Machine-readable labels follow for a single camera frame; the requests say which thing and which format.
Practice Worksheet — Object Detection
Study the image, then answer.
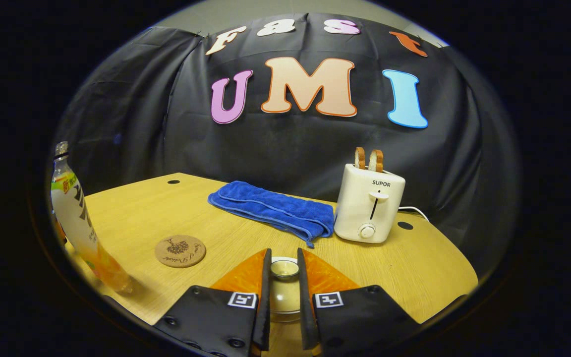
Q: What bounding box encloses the white power cable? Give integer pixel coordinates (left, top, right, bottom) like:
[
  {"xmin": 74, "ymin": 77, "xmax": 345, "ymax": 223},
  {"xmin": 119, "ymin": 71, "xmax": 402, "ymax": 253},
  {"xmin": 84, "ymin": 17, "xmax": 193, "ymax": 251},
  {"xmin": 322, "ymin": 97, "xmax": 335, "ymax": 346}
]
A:
[{"xmin": 398, "ymin": 206, "xmax": 430, "ymax": 223}]

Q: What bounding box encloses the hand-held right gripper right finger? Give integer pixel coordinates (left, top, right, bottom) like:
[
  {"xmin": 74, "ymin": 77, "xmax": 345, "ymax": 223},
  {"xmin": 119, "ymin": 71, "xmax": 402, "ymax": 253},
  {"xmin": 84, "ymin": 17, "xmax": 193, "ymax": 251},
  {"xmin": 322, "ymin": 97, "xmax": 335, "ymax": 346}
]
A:
[{"xmin": 297, "ymin": 248, "xmax": 421, "ymax": 357}]

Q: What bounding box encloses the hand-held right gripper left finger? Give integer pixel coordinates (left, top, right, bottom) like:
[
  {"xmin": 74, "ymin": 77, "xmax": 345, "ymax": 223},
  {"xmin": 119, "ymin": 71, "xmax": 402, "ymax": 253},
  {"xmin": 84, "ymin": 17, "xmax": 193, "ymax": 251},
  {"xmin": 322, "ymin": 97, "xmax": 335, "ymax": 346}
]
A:
[{"xmin": 154, "ymin": 248, "xmax": 272, "ymax": 357}]

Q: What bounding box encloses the white toaster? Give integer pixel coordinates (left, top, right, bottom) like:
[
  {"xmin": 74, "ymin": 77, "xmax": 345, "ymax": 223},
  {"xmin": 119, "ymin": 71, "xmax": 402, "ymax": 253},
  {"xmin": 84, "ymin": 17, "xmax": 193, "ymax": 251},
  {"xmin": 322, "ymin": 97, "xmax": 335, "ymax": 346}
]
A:
[{"xmin": 334, "ymin": 164, "xmax": 406, "ymax": 244}]

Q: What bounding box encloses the blue towel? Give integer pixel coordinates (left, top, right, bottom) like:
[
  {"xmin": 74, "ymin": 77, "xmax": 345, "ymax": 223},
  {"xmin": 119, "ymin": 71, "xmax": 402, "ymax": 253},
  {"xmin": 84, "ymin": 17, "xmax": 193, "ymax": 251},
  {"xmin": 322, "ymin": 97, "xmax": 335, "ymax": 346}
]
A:
[{"xmin": 208, "ymin": 180, "xmax": 336, "ymax": 248}]

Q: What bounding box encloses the cream teacup lid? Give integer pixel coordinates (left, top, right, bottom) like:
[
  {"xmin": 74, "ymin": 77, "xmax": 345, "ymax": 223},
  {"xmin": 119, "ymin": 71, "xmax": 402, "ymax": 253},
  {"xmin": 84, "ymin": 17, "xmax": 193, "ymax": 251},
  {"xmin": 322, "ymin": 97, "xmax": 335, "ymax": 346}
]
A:
[{"xmin": 270, "ymin": 256, "xmax": 301, "ymax": 318}]

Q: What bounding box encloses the clear water bottle white label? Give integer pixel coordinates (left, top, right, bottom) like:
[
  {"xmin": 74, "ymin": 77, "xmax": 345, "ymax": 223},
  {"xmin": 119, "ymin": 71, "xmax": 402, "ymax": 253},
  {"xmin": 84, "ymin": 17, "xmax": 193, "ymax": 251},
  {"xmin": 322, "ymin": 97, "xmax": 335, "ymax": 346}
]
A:
[{"xmin": 50, "ymin": 141, "xmax": 133, "ymax": 294}]

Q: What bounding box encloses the round cork coaster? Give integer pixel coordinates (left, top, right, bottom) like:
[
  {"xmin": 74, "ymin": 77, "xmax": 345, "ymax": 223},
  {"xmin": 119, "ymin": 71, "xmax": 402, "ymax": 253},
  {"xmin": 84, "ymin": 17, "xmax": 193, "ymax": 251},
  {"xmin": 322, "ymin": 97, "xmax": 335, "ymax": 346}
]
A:
[{"xmin": 155, "ymin": 235, "xmax": 207, "ymax": 269}]

